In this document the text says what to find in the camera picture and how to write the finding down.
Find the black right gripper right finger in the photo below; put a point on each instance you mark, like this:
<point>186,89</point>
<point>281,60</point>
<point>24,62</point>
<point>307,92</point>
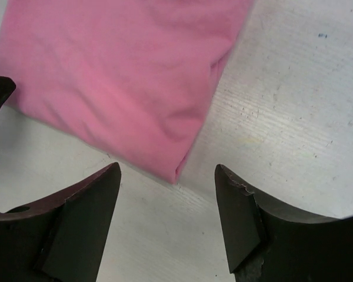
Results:
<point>267,239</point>

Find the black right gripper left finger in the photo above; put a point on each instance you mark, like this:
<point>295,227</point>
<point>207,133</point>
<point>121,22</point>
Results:
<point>60,237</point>

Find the pink t shirt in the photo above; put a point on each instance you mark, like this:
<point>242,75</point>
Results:
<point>132,78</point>

